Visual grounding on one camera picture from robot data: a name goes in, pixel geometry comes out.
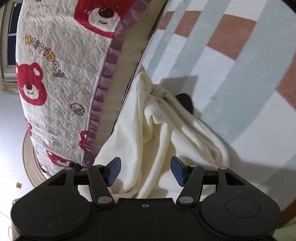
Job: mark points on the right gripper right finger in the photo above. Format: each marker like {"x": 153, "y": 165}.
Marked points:
{"x": 190, "y": 178}

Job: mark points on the beige headboard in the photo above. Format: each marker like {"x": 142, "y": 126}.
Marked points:
{"x": 31, "y": 164}

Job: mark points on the light green blanket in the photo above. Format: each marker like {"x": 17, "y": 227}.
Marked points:
{"x": 287, "y": 233}

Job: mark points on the window with beige frame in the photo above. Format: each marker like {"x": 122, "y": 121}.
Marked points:
{"x": 9, "y": 20}

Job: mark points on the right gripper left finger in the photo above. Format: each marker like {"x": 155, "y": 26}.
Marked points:
{"x": 100, "y": 179}

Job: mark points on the white quilted bear bedspread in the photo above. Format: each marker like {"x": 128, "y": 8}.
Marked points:
{"x": 66, "y": 54}

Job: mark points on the cream zip-up hoodie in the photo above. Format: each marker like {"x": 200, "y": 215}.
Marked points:
{"x": 152, "y": 127}

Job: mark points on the checkered play mat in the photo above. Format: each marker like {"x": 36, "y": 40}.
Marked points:
{"x": 236, "y": 60}

